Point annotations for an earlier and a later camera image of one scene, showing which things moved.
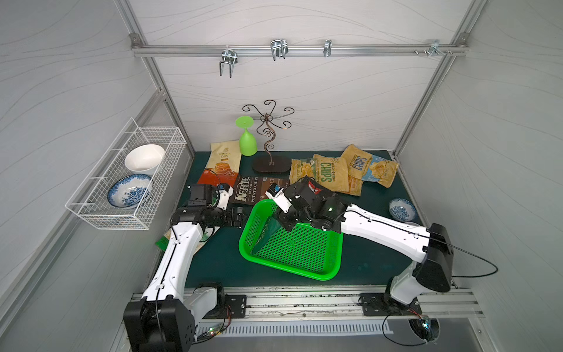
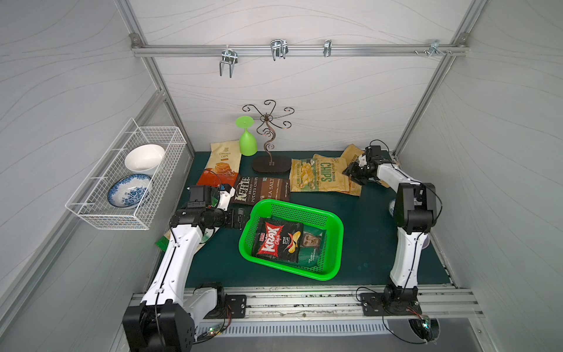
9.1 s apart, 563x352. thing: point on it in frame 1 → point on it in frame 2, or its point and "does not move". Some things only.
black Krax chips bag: [315, 187] → [278, 240]
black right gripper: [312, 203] → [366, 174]
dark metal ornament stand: [270, 164] does not move
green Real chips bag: [271, 226] → [312, 246]
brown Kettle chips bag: [249, 190] does not move
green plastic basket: [308, 251] does not move
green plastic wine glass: [247, 143] does not move
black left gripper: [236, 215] does not move
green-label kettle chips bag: [330, 172] does not move
